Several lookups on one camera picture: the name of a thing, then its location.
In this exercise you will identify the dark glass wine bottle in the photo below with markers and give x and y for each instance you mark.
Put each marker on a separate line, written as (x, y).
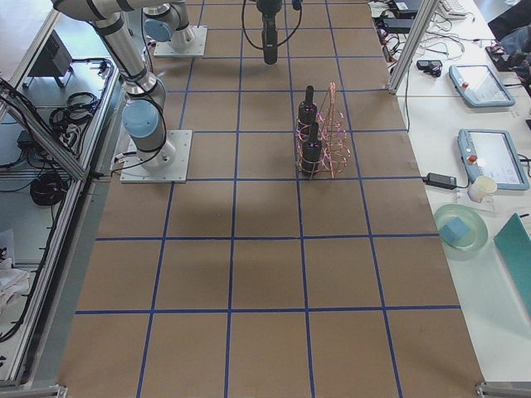
(269, 38)

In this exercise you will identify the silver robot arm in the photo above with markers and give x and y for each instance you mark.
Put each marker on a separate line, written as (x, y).
(142, 117)
(169, 23)

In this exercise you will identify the dark wine bottle in basket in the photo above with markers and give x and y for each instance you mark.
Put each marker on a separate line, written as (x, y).
(307, 113)

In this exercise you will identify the black power brick on table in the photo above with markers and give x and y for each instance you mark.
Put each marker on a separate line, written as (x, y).
(440, 180)

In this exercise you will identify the blue foam cube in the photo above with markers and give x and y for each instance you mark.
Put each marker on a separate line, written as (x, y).
(453, 230)

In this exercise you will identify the green glass plate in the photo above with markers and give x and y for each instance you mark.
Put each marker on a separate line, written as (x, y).
(478, 235)

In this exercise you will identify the white paper cup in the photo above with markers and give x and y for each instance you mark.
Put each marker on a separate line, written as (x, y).
(481, 188)

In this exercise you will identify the grey teach pendant near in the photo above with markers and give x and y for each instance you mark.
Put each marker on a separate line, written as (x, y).
(492, 153)

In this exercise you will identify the grey teach pendant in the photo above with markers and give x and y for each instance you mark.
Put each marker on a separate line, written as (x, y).
(479, 86)
(492, 153)

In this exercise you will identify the grey teach pendant far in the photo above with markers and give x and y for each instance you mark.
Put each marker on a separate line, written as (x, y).
(479, 86)

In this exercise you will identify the teal cutting board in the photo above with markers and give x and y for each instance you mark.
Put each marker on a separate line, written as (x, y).
(513, 244)

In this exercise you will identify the black control box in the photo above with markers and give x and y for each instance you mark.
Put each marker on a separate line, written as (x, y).
(53, 61)

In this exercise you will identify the copper wire wine basket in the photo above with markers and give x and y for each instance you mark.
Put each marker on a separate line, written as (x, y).
(335, 153)

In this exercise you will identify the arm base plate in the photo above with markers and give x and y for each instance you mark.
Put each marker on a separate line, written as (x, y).
(169, 165)
(186, 43)

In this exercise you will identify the aluminium frame post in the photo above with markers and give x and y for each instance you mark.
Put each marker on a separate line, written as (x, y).
(416, 33)

